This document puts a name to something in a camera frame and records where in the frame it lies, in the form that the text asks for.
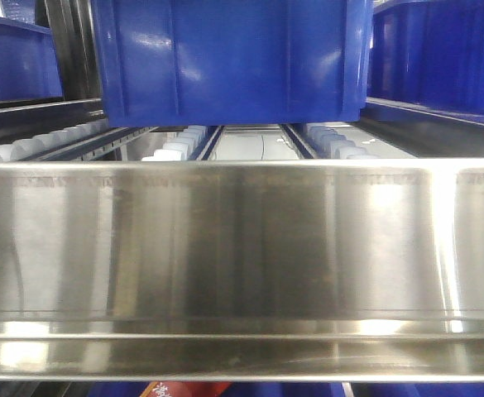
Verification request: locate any white roller track middle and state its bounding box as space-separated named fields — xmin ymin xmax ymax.
xmin=141 ymin=125 xmax=208 ymax=162

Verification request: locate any white roller track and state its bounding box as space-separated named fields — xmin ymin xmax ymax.
xmin=141 ymin=125 xmax=208 ymax=162
xmin=305 ymin=124 xmax=376 ymax=160
xmin=0 ymin=118 xmax=109 ymax=162

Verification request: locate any red printed package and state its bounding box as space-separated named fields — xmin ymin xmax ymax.
xmin=140 ymin=381 xmax=232 ymax=397

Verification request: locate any white roller track right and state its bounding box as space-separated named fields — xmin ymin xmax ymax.
xmin=305 ymin=124 xmax=376 ymax=160

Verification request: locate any dark blue storage crate centre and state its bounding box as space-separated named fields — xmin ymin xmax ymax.
xmin=91 ymin=1 xmax=373 ymax=127

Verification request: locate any white roller track left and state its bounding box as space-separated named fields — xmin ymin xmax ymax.
xmin=0 ymin=118 xmax=109 ymax=162

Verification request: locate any dark blue crate right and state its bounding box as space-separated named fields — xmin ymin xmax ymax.
xmin=367 ymin=1 xmax=484 ymax=114

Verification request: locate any dark blue crate left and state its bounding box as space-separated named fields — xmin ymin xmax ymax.
xmin=0 ymin=17 xmax=63 ymax=102

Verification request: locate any stainless steel shelf rail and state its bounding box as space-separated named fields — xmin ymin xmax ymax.
xmin=0 ymin=159 xmax=484 ymax=382

